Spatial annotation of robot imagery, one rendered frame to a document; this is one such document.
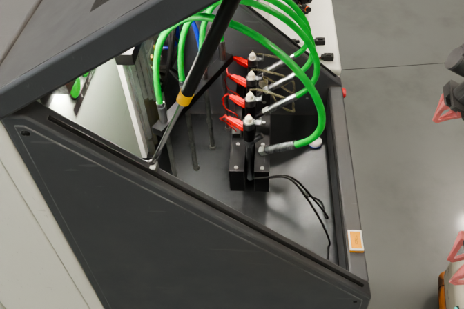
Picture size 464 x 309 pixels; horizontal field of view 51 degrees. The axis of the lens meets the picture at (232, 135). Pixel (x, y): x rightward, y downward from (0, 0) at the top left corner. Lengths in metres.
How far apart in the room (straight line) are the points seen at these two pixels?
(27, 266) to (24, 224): 0.16
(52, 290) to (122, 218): 0.36
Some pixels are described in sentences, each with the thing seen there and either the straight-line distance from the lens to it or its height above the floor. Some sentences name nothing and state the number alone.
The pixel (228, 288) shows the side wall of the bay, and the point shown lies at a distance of 1.02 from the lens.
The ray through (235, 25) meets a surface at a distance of 0.86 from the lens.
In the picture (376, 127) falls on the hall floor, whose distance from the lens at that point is 2.73.
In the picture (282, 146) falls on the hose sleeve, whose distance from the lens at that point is 1.00.
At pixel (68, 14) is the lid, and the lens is 0.68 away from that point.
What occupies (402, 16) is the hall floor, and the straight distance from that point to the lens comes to 3.63.
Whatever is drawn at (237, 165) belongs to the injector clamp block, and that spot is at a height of 0.98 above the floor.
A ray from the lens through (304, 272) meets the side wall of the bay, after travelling 0.95.
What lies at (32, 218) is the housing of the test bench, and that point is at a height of 1.20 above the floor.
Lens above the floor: 1.89
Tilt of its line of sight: 46 degrees down
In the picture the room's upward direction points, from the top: 4 degrees counter-clockwise
